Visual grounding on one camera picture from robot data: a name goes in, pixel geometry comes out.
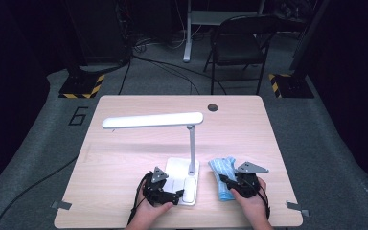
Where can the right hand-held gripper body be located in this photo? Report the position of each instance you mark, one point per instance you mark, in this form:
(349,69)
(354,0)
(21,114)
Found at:
(249,185)

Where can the white metal desk frame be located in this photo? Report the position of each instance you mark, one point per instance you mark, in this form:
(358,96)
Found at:
(188,48)

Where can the blue striped cloth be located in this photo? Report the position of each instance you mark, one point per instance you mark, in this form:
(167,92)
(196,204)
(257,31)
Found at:
(218,166)

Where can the black equipment cabinet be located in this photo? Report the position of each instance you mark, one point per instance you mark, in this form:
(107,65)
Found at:
(102,32)

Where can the black stand with striped base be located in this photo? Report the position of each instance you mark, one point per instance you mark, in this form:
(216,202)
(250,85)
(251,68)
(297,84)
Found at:
(295,86)
(80,84)

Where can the round black table grommet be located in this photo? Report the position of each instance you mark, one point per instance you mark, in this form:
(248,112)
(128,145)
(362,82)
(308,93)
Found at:
(212,107)

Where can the grey tape piece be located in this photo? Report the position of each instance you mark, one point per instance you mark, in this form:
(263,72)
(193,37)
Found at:
(61,205)
(295,207)

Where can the person's left hand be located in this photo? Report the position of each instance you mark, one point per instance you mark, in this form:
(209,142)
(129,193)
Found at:
(147,214)

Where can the person's right hand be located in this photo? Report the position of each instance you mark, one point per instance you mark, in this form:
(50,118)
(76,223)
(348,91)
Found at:
(257,206)

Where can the black folding chair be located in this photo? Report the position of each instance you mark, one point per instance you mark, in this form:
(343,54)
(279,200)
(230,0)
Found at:
(236,48)

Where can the white desk lamp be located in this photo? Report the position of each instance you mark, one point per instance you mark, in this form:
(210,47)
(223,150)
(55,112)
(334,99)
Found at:
(153,120)

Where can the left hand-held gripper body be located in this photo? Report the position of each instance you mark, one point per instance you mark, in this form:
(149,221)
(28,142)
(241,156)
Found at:
(158,175)

